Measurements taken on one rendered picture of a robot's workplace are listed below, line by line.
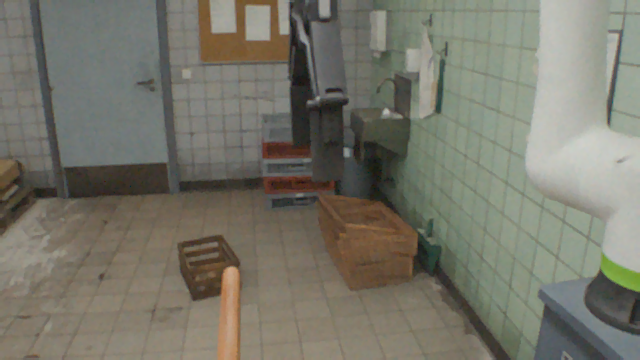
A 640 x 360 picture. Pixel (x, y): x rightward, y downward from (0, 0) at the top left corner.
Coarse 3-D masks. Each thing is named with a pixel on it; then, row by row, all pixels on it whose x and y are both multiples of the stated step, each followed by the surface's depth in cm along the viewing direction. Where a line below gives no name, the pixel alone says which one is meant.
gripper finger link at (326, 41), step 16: (336, 0) 43; (336, 16) 43; (320, 32) 43; (336, 32) 43; (320, 48) 43; (336, 48) 43; (320, 64) 42; (336, 64) 43; (320, 80) 42; (336, 80) 42; (320, 96) 42
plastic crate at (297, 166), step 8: (264, 160) 415; (272, 160) 416; (280, 160) 416; (288, 160) 417; (296, 160) 418; (304, 160) 419; (264, 168) 417; (272, 168) 438; (280, 168) 438; (288, 168) 438; (296, 168) 420; (304, 168) 421; (264, 176) 420; (272, 176) 421; (280, 176) 422
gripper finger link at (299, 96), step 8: (296, 88) 58; (304, 88) 58; (296, 96) 58; (304, 96) 58; (312, 96) 58; (296, 104) 58; (304, 104) 59; (296, 112) 59; (304, 112) 59; (296, 120) 59; (304, 120) 59; (296, 128) 59; (304, 128) 59; (296, 136) 60; (304, 136) 60; (296, 144) 60; (304, 144) 60
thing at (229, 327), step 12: (228, 276) 82; (240, 276) 84; (228, 288) 78; (240, 288) 80; (228, 300) 75; (240, 300) 77; (228, 312) 72; (228, 324) 69; (228, 336) 66; (228, 348) 64
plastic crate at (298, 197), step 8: (264, 192) 449; (296, 192) 427; (304, 192) 428; (312, 192) 430; (328, 192) 432; (264, 200) 445; (272, 200) 450; (280, 200) 427; (288, 200) 450; (296, 200) 449; (304, 200) 450; (312, 200) 432; (272, 208) 427; (280, 208) 429; (288, 208) 430; (296, 208) 431; (304, 208) 433
